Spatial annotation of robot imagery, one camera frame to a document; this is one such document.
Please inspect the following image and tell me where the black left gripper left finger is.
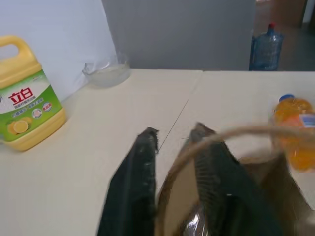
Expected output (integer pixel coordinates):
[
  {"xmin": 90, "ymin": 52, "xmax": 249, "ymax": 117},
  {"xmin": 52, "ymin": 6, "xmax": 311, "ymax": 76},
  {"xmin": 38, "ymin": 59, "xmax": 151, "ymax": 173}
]
[{"xmin": 97, "ymin": 127, "xmax": 160, "ymax": 236}]

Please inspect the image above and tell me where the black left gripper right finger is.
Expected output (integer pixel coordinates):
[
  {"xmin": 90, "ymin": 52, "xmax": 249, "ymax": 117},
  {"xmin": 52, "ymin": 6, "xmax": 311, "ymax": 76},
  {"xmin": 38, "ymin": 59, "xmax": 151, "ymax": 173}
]
[{"xmin": 189, "ymin": 122, "xmax": 284, "ymax": 236}]

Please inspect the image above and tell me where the brown paper bag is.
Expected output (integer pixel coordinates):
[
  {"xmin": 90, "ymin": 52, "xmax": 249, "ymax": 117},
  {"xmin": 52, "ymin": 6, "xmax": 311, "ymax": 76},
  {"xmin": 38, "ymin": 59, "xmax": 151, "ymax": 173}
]
[{"xmin": 156, "ymin": 124, "xmax": 315, "ymax": 236}]

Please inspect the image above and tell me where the orange soda bottle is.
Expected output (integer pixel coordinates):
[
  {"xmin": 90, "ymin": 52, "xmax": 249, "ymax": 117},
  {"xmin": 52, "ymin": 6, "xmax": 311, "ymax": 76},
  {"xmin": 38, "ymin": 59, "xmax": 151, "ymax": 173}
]
[{"xmin": 268, "ymin": 93, "xmax": 315, "ymax": 173}]

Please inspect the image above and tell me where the clear glass bowl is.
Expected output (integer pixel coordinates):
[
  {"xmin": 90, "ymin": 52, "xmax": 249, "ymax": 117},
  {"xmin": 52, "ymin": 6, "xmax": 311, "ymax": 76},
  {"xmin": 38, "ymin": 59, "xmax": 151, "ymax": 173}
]
[{"xmin": 82, "ymin": 52, "xmax": 131, "ymax": 88}]

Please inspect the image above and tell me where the yellow dish detergent bottle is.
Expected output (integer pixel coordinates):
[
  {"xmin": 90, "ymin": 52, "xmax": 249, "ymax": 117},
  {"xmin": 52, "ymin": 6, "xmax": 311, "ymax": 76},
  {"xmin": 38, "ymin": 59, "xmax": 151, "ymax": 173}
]
[{"xmin": 0, "ymin": 35, "xmax": 67, "ymax": 152}]

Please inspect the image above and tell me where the blue water cooler jug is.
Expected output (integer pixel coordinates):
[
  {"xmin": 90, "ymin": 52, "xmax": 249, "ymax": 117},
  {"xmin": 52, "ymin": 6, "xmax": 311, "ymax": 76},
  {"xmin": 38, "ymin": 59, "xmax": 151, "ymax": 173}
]
[{"xmin": 249, "ymin": 22, "xmax": 285, "ymax": 72}]

